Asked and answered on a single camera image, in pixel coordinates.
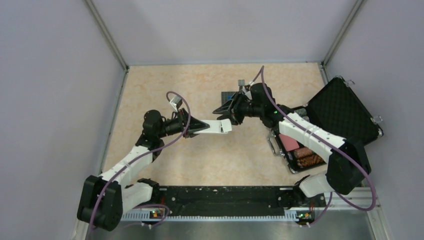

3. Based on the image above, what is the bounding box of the pink card deck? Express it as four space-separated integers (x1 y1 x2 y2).
279 134 300 152

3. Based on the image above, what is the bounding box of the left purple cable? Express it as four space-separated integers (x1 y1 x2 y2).
86 91 192 240

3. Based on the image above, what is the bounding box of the black poker chip case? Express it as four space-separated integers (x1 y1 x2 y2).
268 76 384 174

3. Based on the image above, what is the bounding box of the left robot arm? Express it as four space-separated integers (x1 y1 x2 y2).
77 108 211 231

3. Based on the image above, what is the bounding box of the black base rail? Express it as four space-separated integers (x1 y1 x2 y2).
151 186 311 217

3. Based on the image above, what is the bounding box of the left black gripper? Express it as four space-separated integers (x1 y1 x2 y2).
157 107 210 138

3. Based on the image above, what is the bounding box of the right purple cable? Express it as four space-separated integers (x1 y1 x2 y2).
250 65 378 228

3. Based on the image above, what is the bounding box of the grey lego baseplate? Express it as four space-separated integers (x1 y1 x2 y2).
221 91 238 104

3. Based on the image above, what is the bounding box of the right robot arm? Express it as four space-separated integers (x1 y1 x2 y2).
213 83 370 206

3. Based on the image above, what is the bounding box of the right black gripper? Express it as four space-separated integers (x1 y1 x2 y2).
213 92 264 126

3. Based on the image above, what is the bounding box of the white remote control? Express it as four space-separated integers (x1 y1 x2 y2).
194 119 232 135

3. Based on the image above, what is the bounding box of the grey lego tower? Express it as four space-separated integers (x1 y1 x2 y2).
237 79 246 91

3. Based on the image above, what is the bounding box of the purple cable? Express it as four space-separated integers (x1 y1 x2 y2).
86 91 192 240
250 65 378 228

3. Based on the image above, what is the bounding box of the chrome case handle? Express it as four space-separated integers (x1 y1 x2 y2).
266 131 284 156

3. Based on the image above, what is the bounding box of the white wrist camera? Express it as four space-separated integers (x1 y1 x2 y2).
240 85 252 100
169 96 183 112

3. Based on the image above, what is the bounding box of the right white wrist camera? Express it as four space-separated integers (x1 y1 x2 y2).
240 85 252 100

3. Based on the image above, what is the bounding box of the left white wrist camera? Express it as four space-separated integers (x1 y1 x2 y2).
169 96 183 112

